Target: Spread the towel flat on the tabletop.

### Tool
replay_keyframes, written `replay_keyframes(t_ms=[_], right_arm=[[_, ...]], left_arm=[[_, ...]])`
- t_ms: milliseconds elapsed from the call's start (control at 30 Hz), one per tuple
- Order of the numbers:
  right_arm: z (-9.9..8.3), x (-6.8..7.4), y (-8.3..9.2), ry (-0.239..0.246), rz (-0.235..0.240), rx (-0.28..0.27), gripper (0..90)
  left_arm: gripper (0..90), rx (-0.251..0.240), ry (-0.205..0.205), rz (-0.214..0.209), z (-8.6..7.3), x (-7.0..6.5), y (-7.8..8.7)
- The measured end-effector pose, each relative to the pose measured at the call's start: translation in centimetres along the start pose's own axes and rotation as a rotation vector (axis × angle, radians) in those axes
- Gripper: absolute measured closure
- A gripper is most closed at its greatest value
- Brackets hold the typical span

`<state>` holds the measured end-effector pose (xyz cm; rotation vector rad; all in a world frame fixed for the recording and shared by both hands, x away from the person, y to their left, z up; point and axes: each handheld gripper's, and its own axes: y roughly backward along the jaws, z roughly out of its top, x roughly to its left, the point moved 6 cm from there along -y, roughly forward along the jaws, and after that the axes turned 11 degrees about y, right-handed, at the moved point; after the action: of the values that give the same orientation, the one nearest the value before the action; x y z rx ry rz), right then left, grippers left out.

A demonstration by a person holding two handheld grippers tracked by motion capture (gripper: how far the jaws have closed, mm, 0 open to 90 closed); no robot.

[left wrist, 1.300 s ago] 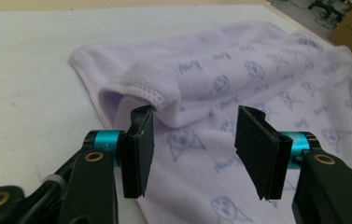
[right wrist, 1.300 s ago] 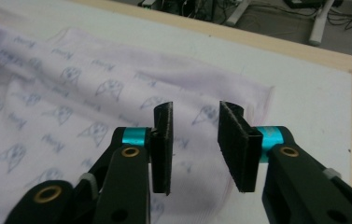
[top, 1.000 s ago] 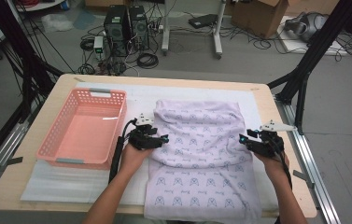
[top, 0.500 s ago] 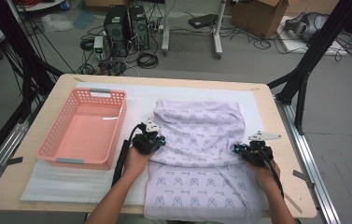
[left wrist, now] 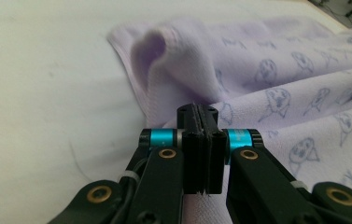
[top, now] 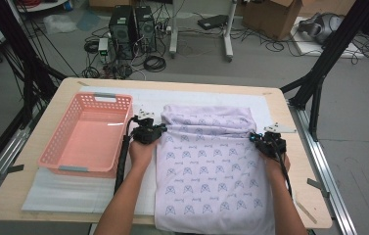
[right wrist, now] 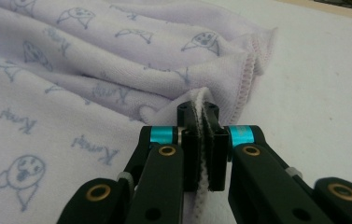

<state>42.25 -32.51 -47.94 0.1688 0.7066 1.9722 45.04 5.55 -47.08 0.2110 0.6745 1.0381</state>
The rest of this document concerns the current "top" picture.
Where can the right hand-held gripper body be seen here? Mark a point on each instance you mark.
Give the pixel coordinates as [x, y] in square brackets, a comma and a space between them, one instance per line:
[271, 145]

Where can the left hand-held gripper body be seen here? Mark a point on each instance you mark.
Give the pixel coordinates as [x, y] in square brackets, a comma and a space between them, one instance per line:
[143, 132]

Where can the pink plastic basket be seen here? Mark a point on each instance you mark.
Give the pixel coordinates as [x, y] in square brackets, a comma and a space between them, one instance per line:
[87, 137]

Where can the lilac printed towel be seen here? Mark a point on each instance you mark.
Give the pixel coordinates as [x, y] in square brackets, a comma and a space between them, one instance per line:
[211, 179]

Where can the person's right hand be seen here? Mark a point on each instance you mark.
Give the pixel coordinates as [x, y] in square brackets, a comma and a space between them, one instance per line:
[275, 166]

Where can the person's left hand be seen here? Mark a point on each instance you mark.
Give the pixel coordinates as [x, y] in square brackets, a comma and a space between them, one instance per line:
[141, 155]

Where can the white grid mat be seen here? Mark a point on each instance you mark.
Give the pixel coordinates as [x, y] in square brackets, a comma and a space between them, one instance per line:
[188, 96]

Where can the white power box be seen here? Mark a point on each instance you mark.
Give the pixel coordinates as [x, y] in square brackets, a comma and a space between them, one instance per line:
[103, 45]

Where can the black computer tower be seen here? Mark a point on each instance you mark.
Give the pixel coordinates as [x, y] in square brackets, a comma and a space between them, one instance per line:
[121, 32]
[146, 29]

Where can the white metal stand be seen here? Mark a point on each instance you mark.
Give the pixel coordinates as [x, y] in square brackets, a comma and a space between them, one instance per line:
[227, 39]

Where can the white floor board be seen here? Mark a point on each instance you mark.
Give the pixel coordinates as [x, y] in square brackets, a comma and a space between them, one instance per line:
[306, 47]

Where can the grey-white foam sheet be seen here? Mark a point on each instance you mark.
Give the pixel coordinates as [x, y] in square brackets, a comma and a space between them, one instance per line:
[61, 196]

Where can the brown cardboard box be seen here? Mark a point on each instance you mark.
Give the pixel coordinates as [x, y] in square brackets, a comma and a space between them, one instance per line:
[270, 19]

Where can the black flat device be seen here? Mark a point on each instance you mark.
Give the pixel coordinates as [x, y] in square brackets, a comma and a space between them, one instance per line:
[213, 21]

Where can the teal floor sheet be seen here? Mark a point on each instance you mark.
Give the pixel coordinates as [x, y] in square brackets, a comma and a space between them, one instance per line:
[88, 20]

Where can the grey helmet-like device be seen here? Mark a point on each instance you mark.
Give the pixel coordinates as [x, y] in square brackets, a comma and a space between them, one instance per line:
[319, 26]

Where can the clear plastic bag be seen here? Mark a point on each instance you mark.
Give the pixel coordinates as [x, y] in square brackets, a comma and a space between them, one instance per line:
[59, 23]

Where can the round white table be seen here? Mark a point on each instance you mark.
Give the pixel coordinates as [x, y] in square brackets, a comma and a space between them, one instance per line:
[41, 6]

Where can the aluminium rail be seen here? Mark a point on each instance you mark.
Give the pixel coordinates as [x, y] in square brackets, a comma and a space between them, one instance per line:
[315, 156]
[6, 153]

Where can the black clamp bracket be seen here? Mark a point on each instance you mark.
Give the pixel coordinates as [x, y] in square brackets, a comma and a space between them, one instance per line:
[12, 169]
[317, 186]

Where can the black metal frame stand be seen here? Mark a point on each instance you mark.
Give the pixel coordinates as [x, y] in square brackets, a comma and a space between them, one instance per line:
[32, 75]
[332, 49]

